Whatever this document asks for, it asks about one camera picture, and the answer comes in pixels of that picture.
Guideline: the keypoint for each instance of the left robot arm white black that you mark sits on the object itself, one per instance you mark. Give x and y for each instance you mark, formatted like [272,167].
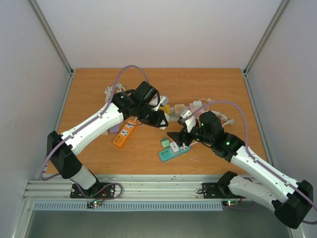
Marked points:
[143,103]

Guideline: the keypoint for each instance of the right aluminium corner post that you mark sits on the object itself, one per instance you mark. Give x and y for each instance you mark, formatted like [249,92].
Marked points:
[266,35]

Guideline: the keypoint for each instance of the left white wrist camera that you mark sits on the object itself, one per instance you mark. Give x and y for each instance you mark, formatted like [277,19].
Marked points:
[156,102]

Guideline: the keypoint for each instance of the aluminium rail frame front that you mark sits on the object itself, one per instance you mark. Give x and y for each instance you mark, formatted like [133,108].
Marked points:
[136,187]

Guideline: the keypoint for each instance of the beige cube socket adapter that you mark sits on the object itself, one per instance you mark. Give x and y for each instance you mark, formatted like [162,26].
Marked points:
[178,109]

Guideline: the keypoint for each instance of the pink cube socket adapter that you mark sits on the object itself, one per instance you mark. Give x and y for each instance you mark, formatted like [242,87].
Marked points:
[193,110]

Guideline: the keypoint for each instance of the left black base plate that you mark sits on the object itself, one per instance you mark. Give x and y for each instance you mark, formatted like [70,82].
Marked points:
[105,189]

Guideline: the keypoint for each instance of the teal power strip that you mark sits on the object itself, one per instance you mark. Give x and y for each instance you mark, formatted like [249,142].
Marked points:
[166,155]

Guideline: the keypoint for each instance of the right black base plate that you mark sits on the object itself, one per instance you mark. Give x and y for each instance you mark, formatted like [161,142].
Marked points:
[211,190]

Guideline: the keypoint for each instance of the green plug adapter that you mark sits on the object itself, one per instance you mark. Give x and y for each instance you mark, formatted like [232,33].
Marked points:
[165,143]

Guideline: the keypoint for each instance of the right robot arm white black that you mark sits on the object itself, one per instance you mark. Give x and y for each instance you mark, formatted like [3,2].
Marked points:
[289,199]

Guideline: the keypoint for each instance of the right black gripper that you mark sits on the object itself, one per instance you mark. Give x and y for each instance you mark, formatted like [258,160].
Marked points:
[186,136]

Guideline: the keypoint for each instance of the right small circuit board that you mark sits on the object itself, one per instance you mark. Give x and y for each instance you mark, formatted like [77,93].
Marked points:
[230,203]

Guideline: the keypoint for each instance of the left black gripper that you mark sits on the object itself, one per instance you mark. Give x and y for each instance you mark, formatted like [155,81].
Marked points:
[157,122]

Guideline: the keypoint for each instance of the aluminium corner post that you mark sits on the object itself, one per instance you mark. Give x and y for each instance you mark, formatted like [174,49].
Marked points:
[266,35]
[43,21]

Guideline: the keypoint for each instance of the long white power strip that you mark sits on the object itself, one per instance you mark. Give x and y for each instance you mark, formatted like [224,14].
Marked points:
[174,116]

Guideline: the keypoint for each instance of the white grey plug adapter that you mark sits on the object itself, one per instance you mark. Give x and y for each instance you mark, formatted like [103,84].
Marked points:
[174,148]

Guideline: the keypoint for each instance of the small circuit board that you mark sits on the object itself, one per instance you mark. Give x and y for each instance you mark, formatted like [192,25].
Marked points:
[94,204]
[230,203]

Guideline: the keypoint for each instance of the grey slotted cable duct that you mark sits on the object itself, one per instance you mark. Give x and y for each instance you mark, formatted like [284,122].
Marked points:
[130,206]

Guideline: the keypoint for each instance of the white usb charger with cable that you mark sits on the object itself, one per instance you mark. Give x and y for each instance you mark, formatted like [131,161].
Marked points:
[200,102]

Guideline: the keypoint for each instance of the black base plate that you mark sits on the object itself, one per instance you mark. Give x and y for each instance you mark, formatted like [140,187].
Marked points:
[105,189]
[211,190]

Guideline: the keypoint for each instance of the purple power strip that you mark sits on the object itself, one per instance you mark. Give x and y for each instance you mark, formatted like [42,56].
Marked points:
[115,129]

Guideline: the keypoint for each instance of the orange power strip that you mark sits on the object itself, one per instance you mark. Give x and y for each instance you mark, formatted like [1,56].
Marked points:
[124,134]

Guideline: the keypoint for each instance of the left small circuit board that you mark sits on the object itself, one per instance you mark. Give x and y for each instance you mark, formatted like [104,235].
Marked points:
[94,204]

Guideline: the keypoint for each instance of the yellow cube socket adapter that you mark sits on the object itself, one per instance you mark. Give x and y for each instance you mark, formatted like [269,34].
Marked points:
[166,109]

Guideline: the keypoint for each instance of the left aluminium corner post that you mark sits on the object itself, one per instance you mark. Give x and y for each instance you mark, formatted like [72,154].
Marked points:
[43,21]

